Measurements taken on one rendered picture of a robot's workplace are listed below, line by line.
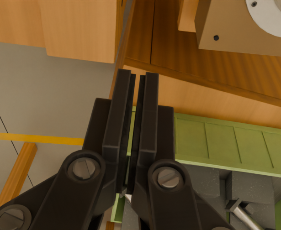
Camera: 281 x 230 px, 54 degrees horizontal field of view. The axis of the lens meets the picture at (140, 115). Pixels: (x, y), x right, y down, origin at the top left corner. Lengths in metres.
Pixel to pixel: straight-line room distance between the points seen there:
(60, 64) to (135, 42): 1.02
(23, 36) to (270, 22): 0.45
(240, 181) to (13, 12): 0.78
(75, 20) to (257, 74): 0.59
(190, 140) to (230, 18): 0.38
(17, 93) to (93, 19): 1.58
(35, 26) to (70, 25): 0.08
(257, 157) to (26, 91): 1.58
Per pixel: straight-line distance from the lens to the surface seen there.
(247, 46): 0.51
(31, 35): 0.62
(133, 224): 0.92
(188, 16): 0.58
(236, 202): 0.95
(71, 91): 1.90
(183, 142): 0.75
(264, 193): 0.99
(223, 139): 0.80
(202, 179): 0.92
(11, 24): 0.62
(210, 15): 0.47
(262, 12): 0.48
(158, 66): 0.75
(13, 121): 2.30
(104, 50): 0.56
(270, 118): 0.88
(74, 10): 0.54
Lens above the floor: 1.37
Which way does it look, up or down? 45 degrees down
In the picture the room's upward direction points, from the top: 175 degrees counter-clockwise
